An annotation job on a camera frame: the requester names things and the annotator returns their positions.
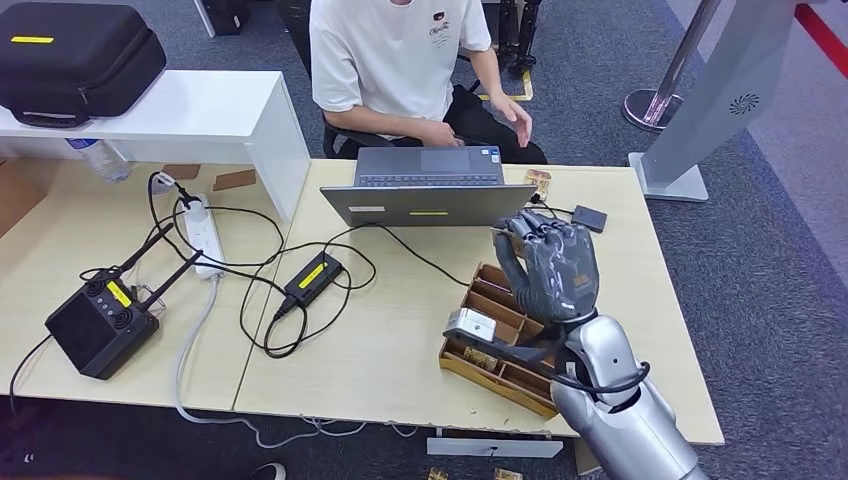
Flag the white power strip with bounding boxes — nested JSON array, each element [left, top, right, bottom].
[[183, 192, 228, 281]]

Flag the cardboard compartment organizer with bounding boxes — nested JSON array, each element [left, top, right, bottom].
[[438, 262, 562, 420]]

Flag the black power adapter yellow label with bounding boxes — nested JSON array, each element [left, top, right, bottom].
[[284, 251, 347, 309]]

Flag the grey laptop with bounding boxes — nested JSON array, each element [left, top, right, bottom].
[[319, 145, 538, 229]]

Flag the black stand legs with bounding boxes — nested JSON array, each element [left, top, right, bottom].
[[493, 0, 539, 75]]

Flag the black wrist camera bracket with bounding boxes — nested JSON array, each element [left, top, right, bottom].
[[450, 331, 566, 374]]

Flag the white desk shelf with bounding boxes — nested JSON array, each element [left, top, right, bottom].
[[0, 70, 313, 223]]

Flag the chrome stanchion post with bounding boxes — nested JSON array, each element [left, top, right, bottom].
[[621, 0, 721, 134]]

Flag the person's right hand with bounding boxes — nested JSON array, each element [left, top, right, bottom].
[[420, 121, 465, 148]]

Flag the clear plastic water bottle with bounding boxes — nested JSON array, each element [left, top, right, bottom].
[[66, 138, 132, 184]]

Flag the black router cable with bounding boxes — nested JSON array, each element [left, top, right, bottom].
[[7, 334, 53, 419]]

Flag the red barrier strip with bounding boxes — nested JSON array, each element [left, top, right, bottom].
[[793, 1, 848, 74]]

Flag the clear plastic holder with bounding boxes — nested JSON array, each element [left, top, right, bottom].
[[133, 284, 168, 318]]

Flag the person's left hand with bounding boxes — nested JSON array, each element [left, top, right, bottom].
[[488, 91, 535, 149]]

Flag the black box on floor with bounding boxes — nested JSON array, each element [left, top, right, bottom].
[[198, 0, 253, 36]]

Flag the black laptop power cable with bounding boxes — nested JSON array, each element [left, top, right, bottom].
[[238, 223, 472, 360]]

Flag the grey power strip cable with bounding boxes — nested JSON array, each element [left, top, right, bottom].
[[172, 274, 420, 450]]

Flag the white board panel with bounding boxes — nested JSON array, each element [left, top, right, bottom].
[[192, 0, 217, 38]]

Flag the yellow floor tape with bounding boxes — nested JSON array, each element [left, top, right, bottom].
[[476, 42, 535, 103]]

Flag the brown cardboard sheet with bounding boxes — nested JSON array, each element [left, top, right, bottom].
[[0, 160, 49, 238]]

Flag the black carrying case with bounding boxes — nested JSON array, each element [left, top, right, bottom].
[[0, 1, 168, 129]]

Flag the black card reader cable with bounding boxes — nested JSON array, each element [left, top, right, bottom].
[[529, 193, 576, 221]]

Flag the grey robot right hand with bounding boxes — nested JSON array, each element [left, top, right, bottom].
[[493, 208, 601, 326]]

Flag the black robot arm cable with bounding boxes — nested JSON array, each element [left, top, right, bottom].
[[553, 360, 653, 397]]

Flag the black router box with antennas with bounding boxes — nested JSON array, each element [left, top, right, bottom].
[[44, 221, 205, 381]]

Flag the person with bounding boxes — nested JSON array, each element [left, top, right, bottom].
[[309, 0, 550, 166]]

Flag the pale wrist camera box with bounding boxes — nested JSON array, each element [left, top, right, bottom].
[[443, 307, 498, 344]]

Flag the grey kiosk stand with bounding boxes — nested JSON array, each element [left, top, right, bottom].
[[627, 0, 798, 202]]

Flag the small black card reader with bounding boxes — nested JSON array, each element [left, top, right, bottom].
[[571, 204, 609, 234]]

